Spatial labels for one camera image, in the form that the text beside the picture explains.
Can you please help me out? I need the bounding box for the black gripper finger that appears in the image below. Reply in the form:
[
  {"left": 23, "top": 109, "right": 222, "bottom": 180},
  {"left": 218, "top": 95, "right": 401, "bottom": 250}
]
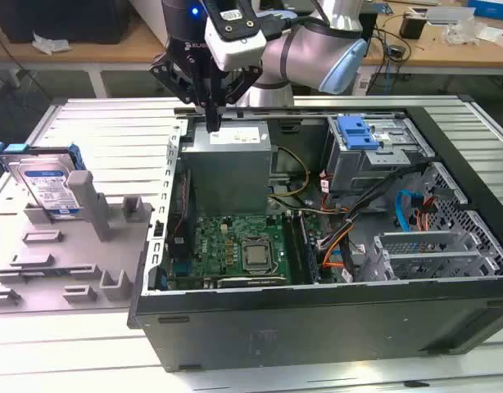
[
  {"left": 148, "top": 52, "right": 215, "bottom": 133},
  {"left": 213, "top": 65, "right": 264, "bottom": 133}
]

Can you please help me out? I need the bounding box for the hard disk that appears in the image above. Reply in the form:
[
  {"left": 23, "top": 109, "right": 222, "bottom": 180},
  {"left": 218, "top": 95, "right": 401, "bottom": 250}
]
[{"left": 0, "top": 141, "right": 87, "bottom": 222}]

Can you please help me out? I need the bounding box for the blue data wire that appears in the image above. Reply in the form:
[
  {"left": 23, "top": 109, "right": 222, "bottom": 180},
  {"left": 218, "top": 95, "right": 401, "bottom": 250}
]
[{"left": 394, "top": 190, "right": 419, "bottom": 238}]

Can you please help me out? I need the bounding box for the orange power wire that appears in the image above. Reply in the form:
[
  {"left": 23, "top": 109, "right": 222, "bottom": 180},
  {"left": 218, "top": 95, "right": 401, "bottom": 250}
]
[{"left": 413, "top": 196, "right": 439, "bottom": 241}]

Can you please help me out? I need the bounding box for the silver disk bay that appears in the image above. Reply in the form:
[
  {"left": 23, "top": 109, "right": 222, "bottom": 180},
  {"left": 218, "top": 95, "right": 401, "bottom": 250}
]
[{"left": 372, "top": 228, "right": 502, "bottom": 283}]

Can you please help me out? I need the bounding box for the wooden desk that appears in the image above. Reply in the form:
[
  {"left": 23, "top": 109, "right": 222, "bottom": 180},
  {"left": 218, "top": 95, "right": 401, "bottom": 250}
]
[
  {"left": 0, "top": 20, "right": 174, "bottom": 65},
  {"left": 360, "top": 7, "right": 503, "bottom": 69}
]

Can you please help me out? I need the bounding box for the grey power supply unit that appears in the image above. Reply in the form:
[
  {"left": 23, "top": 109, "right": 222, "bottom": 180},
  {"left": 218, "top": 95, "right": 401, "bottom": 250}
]
[{"left": 179, "top": 120, "right": 274, "bottom": 216}]

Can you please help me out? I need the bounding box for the black computer box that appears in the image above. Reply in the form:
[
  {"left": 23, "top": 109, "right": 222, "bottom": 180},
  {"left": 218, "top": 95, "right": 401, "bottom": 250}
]
[{"left": 0, "top": 0, "right": 132, "bottom": 45}]

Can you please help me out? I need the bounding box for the white crumpled tissue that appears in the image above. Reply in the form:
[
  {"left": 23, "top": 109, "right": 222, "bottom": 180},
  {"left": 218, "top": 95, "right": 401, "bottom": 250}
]
[{"left": 32, "top": 32, "right": 70, "bottom": 55}]

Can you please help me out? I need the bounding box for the blue plastic drive latch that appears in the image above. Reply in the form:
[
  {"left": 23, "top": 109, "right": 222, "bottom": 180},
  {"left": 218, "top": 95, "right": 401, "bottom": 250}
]
[{"left": 336, "top": 116, "right": 378, "bottom": 151}]

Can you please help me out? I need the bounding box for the silver drive cage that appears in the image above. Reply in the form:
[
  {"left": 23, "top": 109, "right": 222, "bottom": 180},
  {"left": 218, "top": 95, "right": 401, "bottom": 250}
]
[{"left": 323, "top": 114, "right": 437, "bottom": 197}]

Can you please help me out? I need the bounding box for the CPU socket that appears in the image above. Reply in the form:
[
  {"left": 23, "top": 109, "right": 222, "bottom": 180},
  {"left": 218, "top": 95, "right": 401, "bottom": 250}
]
[{"left": 238, "top": 237, "right": 276, "bottom": 275}]

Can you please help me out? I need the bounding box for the green motherboard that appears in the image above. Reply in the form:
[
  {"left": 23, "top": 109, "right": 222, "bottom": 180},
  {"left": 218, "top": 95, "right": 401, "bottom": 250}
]
[{"left": 169, "top": 212, "right": 322, "bottom": 287}]

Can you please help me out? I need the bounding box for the small black cube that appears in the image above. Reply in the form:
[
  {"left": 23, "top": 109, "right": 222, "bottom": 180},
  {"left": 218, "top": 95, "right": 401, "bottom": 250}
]
[{"left": 400, "top": 14, "right": 424, "bottom": 40}]

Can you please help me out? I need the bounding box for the silver CPU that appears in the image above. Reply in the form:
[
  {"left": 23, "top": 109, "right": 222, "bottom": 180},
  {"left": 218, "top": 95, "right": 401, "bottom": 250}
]
[{"left": 245, "top": 245, "right": 269, "bottom": 269}]

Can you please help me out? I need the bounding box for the black RAM slot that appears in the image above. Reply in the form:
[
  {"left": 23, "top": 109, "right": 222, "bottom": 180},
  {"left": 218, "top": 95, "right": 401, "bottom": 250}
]
[{"left": 282, "top": 215, "right": 304, "bottom": 286}]

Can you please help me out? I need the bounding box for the RAM stick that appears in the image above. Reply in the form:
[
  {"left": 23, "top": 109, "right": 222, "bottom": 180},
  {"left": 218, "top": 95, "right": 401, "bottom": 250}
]
[{"left": 297, "top": 212, "right": 320, "bottom": 286}]

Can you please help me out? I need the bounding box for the grey parts rack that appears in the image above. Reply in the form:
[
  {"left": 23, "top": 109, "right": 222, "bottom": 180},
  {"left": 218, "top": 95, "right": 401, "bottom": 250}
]
[{"left": 0, "top": 169, "right": 156, "bottom": 315}]

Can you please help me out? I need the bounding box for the black graphics card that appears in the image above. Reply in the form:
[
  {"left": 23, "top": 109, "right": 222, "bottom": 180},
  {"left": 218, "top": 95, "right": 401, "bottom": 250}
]
[{"left": 216, "top": 276, "right": 288, "bottom": 290}]

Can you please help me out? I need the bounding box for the flat grey box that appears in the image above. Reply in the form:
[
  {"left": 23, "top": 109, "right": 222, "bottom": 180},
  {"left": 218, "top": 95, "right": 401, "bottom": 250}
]
[{"left": 425, "top": 7, "right": 476, "bottom": 25}]

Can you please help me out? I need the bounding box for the clear plastic bag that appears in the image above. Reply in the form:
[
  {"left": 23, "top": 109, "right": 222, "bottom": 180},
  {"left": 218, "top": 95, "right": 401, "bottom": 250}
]
[{"left": 442, "top": 22, "right": 488, "bottom": 45}]

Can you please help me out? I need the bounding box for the black open PC case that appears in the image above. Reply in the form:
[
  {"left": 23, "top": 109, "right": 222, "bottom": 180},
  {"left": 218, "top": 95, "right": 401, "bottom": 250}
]
[{"left": 127, "top": 105, "right": 503, "bottom": 373}]

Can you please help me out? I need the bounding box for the blue cardboard box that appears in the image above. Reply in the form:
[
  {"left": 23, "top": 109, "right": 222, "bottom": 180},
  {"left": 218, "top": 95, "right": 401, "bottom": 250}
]
[{"left": 468, "top": 0, "right": 503, "bottom": 17}]

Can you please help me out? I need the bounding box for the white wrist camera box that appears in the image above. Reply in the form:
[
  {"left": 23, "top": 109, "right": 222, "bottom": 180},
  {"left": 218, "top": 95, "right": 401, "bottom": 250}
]
[{"left": 202, "top": 0, "right": 268, "bottom": 73}]

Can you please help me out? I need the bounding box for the yellow black power cable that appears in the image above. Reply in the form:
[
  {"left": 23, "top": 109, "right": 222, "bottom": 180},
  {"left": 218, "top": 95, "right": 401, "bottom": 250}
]
[{"left": 271, "top": 147, "right": 310, "bottom": 198}]

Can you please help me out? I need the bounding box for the black cable bundle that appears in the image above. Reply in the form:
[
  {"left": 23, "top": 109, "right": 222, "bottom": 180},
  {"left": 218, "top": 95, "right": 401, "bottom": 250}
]
[{"left": 316, "top": 161, "right": 431, "bottom": 251}]

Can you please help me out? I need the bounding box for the orange data wire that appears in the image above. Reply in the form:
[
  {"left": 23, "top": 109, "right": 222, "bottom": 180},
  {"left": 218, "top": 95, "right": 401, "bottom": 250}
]
[{"left": 321, "top": 224, "right": 356, "bottom": 271}]

